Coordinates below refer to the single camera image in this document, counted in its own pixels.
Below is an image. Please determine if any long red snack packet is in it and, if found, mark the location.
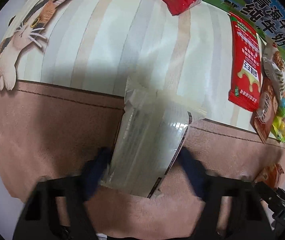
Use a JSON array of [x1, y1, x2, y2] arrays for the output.
[[228, 12, 262, 112]]

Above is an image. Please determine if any white brown snack packet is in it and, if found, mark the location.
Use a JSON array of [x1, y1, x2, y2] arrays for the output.
[[262, 37, 285, 102]]

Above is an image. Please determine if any instant noodle packet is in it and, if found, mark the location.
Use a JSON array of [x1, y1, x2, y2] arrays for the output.
[[254, 163, 284, 190]]

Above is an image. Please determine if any colourful candy balls bag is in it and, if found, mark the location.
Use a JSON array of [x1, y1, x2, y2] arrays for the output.
[[271, 91, 285, 142]]

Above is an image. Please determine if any clear white snack packet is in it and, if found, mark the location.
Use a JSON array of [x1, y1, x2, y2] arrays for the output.
[[101, 75, 206, 198]]

